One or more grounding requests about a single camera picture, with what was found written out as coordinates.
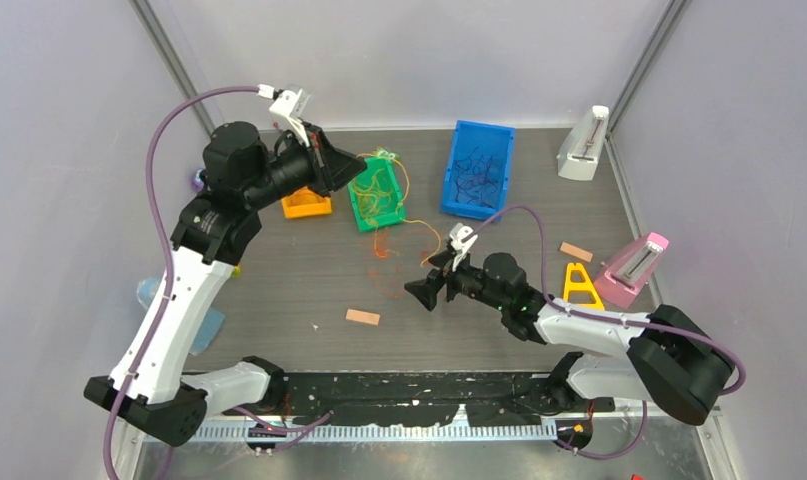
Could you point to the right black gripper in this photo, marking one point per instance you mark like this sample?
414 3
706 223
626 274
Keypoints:
427 290

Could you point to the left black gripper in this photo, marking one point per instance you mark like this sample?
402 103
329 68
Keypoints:
337 166

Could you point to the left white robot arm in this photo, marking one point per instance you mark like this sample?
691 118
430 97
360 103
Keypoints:
242 175

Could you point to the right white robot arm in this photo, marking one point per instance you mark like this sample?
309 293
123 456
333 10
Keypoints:
660 357

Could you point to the green owl puzzle piece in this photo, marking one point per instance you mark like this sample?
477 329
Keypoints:
385 154

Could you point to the green plastic bin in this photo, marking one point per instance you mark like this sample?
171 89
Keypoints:
376 197

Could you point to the orange plastic bin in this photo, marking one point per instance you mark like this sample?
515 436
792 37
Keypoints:
306 203

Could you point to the wooden block centre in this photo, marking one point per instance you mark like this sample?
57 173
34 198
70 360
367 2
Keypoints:
362 317

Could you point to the wooden block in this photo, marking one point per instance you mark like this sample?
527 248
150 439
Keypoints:
362 317
576 252

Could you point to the blue plastic bin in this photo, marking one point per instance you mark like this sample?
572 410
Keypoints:
478 171

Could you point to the yellow triangle block right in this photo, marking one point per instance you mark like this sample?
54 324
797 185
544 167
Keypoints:
579 289

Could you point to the purple round toy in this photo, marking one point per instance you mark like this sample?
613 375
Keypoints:
197 181

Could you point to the wooden block right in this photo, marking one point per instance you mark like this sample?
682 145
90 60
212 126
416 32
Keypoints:
576 252

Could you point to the white metronome box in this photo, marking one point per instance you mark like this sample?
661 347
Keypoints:
579 155

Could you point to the pink metronome box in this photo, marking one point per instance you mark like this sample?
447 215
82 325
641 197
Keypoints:
626 273

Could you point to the clear plastic bottle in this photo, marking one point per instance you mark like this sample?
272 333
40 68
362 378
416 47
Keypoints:
146 291

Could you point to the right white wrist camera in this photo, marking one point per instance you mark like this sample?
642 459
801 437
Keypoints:
461 239

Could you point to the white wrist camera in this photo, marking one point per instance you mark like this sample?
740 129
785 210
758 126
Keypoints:
461 239
287 108

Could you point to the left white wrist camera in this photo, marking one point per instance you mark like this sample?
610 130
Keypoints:
287 108

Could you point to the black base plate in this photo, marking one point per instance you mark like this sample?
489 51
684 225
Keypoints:
421 399

